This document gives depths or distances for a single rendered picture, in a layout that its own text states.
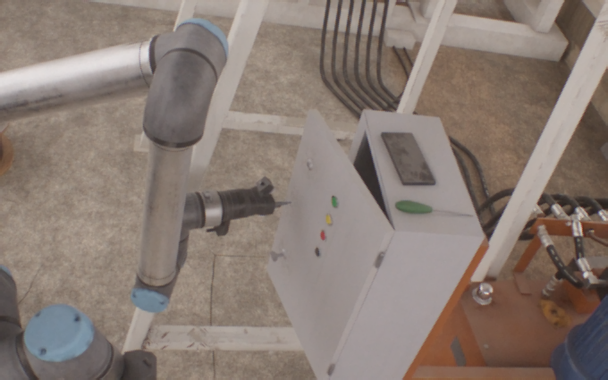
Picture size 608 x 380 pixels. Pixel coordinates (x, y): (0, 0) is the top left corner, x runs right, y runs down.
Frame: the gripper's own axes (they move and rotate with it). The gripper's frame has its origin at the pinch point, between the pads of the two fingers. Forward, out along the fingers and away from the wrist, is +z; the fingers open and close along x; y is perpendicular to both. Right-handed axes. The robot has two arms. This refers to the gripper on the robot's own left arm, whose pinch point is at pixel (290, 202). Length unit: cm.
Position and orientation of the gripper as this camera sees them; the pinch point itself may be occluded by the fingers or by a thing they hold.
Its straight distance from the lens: 180.7
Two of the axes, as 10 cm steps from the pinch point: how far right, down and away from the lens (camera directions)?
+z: 9.1, -1.3, 4.0
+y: 1.9, -7.1, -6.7
